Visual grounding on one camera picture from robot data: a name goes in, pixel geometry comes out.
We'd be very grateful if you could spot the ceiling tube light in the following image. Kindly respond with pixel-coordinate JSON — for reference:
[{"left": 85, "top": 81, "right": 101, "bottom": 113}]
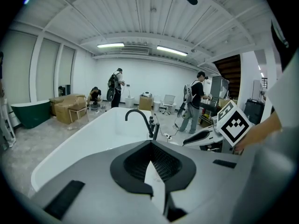
[
  {"left": 156, "top": 45, "right": 189, "bottom": 56},
  {"left": 97, "top": 42, "right": 125, "bottom": 49}
]

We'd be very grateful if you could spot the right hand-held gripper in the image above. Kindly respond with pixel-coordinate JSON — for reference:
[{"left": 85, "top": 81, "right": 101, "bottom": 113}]
[{"left": 183, "top": 99, "right": 253, "bottom": 153}]

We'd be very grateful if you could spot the white small shelf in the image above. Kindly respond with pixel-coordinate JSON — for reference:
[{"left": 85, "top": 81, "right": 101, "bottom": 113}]
[{"left": 0, "top": 97, "right": 17, "bottom": 149}]

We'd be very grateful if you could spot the dark green bathtub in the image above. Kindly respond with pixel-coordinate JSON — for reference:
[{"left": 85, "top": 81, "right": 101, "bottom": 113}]
[{"left": 10, "top": 100, "right": 51, "bottom": 129}]

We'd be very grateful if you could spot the tall cardboard box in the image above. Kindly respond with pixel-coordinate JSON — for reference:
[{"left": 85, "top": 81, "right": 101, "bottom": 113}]
[{"left": 139, "top": 95, "right": 154, "bottom": 111}]

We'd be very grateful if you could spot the black curved faucet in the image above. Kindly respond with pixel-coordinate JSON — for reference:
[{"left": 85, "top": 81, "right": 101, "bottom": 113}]
[{"left": 125, "top": 109, "right": 155, "bottom": 139}]

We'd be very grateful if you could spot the wooden frame stool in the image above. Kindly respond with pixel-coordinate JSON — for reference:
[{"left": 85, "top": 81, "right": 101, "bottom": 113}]
[{"left": 68, "top": 106, "right": 89, "bottom": 123}]

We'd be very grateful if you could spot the person's black shirt torso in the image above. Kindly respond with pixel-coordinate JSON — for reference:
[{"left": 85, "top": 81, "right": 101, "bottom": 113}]
[{"left": 270, "top": 19, "right": 292, "bottom": 72}]

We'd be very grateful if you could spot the black bin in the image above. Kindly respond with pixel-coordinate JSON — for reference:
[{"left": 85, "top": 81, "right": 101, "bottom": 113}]
[{"left": 244, "top": 98, "right": 266, "bottom": 125}]

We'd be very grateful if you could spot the person's right forearm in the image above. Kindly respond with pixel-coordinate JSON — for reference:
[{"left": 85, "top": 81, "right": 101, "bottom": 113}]
[{"left": 235, "top": 112, "right": 283, "bottom": 152}]

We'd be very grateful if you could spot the white cylindrical bin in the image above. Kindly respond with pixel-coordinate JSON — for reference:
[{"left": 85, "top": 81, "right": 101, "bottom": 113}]
[{"left": 153, "top": 96, "right": 162, "bottom": 112}]

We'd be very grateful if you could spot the white bathtub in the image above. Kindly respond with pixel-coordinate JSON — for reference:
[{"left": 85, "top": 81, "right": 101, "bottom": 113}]
[{"left": 31, "top": 107, "right": 164, "bottom": 192}]

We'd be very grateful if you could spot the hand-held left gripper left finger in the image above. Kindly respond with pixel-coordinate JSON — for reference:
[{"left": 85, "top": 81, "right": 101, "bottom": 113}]
[{"left": 30, "top": 140, "right": 165, "bottom": 224}]

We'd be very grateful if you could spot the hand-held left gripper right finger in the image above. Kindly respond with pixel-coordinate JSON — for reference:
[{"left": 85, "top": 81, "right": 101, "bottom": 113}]
[{"left": 150, "top": 140, "right": 245, "bottom": 224}]

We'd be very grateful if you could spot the white office chair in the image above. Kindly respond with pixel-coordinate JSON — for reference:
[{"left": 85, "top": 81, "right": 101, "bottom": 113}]
[{"left": 160, "top": 94, "right": 177, "bottom": 114}]

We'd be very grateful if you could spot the flat cardboard box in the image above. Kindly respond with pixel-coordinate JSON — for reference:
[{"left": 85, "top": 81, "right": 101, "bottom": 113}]
[{"left": 49, "top": 93, "right": 86, "bottom": 116}]

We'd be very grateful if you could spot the large cardboard box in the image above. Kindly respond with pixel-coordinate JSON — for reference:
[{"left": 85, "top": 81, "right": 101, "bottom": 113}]
[{"left": 54, "top": 97, "right": 87, "bottom": 125}]

